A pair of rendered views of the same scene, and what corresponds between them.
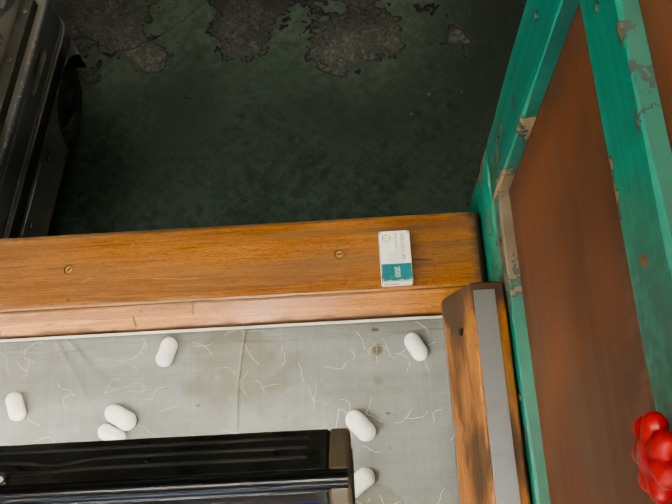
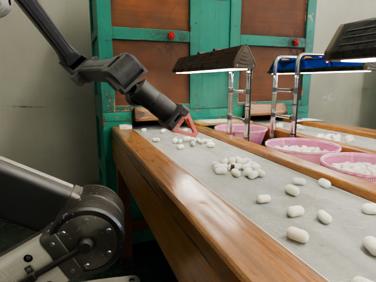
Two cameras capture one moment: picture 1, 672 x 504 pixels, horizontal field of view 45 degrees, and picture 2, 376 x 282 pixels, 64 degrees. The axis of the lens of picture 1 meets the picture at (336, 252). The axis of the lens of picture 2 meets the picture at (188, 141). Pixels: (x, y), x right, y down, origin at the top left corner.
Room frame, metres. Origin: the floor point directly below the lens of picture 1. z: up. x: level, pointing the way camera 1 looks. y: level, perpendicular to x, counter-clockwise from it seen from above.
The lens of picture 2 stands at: (0.64, 1.42, 1.00)
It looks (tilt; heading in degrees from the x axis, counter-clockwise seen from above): 11 degrees down; 246
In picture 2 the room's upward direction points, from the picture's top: straight up
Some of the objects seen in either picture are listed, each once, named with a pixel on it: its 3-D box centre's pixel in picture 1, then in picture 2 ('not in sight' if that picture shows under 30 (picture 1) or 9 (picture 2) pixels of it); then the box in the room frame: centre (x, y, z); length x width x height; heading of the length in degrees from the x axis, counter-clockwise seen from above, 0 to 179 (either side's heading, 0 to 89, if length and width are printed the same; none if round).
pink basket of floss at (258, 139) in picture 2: not in sight; (240, 136); (-0.22, 0.16, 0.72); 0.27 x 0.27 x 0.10
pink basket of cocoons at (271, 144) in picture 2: not in sight; (300, 156); (-0.20, 0.60, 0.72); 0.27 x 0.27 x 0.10
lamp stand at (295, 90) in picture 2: not in sight; (297, 103); (-0.41, 0.35, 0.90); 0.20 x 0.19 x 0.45; 87
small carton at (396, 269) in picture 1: (395, 258); (125, 126); (0.32, -0.07, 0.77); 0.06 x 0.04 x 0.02; 177
